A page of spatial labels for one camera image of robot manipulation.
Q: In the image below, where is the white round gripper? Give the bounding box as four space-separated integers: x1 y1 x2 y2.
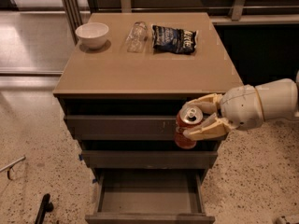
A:
183 85 263 141

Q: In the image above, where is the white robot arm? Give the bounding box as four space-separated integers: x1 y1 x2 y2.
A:
183 78 299 141

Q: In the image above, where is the brown drawer cabinet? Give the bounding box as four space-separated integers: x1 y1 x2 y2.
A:
52 12 249 185

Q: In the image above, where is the grey top drawer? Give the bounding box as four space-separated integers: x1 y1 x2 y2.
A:
64 115 182 141

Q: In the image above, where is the grey drawer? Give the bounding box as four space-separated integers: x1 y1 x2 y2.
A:
64 115 182 141
82 150 218 169
85 169 215 224

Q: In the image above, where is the grey bottom drawer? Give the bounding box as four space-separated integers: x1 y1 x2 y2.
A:
85 169 215 224

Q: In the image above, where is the grey middle drawer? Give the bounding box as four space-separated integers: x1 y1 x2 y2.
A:
82 150 218 169

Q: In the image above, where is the dark blue chip bag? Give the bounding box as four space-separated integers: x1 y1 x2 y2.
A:
151 25 198 54

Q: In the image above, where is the white ceramic bowl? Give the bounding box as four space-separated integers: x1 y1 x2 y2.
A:
75 22 109 49

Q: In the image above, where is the black object on floor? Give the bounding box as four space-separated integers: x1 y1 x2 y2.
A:
35 193 54 224

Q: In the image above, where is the metal rod on floor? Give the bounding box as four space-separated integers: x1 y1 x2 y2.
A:
0 156 26 180

